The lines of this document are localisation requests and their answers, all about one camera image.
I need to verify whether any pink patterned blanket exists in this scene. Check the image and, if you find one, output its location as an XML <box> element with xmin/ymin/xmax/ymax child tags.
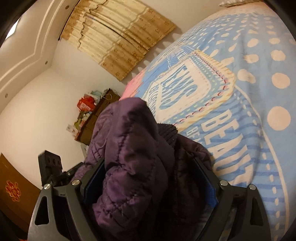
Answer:
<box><xmin>121</xmin><ymin>71</ymin><xmax>147</xmax><ymax>100</ymax></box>

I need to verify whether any beige patterned curtain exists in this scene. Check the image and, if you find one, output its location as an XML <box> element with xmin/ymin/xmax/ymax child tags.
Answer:
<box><xmin>60</xmin><ymin>0</ymin><xmax>177</xmax><ymax>81</ymax></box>

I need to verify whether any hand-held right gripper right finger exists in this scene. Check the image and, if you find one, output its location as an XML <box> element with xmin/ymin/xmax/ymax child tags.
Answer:
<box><xmin>193</xmin><ymin>157</ymin><xmax>271</xmax><ymax>241</ymax></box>

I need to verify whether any red knot door ornament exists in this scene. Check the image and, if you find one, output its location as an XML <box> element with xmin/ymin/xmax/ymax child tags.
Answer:
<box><xmin>5</xmin><ymin>180</ymin><xmax>22</xmax><ymax>202</ymax></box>

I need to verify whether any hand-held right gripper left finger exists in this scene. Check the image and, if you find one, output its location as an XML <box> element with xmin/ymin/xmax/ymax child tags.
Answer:
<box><xmin>27</xmin><ymin>158</ymin><xmax>109</xmax><ymax>241</ymax></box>

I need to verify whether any brown wooden door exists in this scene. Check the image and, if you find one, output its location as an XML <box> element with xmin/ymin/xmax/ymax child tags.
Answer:
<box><xmin>0</xmin><ymin>152</ymin><xmax>42</xmax><ymax>232</ymax></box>

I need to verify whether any purple quilted jacket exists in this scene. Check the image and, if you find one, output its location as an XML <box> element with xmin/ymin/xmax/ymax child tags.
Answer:
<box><xmin>84</xmin><ymin>97</ymin><xmax>220</xmax><ymax>241</ymax></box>

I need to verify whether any red gift box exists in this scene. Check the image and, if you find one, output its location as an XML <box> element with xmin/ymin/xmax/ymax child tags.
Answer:
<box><xmin>77</xmin><ymin>97</ymin><xmax>96</xmax><ymax>112</ymax></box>

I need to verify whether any patterned pillow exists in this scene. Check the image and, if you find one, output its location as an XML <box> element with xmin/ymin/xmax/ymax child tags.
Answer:
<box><xmin>218</xmin><ymin>0</ymin><xmax>263</xmax><ymax>7</ymax></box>

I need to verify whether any brown wooden desk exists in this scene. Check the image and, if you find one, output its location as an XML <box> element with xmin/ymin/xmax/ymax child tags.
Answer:
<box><xmin>74</xmin><ymin>88</ymin><xmax>122</xmax><ymax>145</ymax></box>

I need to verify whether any light blue printed blanket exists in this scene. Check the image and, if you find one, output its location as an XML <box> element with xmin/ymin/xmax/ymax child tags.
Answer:
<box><xmin>129</xmin><ymin>0</ymin><xmax>296</xmax><ymax>241</ymax></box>

